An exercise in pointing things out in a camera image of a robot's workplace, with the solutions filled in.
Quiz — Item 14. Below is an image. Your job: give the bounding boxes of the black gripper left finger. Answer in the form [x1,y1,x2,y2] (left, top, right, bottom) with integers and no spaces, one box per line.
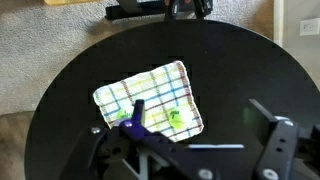
[87,99,183,161]

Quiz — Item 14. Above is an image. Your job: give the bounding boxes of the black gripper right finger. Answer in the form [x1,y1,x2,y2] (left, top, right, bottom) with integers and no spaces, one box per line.
[248,98,320,180]

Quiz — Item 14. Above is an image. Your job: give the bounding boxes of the green tennis ball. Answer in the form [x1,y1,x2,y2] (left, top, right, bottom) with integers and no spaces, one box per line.
[168,109,186,132]
[115,108,135,122]

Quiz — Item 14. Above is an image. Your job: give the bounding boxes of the white plaid dish towel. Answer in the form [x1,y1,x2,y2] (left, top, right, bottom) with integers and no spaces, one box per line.
[92,59,205,144]

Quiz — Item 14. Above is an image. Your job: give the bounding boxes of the round black table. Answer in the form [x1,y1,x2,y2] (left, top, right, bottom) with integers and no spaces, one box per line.
[24,19,320,180]

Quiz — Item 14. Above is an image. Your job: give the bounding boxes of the black clamp orange tips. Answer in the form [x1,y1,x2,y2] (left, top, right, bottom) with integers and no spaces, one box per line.
[191,0,214,18]
[164,0,188,20]

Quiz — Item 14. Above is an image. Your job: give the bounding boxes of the wooden base board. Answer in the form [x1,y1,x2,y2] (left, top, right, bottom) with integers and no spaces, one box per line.
[44,0,103,6]

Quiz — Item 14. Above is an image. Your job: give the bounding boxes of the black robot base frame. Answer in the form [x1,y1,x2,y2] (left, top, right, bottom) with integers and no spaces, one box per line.
[105,0,168,21]

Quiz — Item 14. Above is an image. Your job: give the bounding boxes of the white wall outlet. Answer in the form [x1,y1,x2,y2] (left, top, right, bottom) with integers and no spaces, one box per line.
[299,18,320,37]

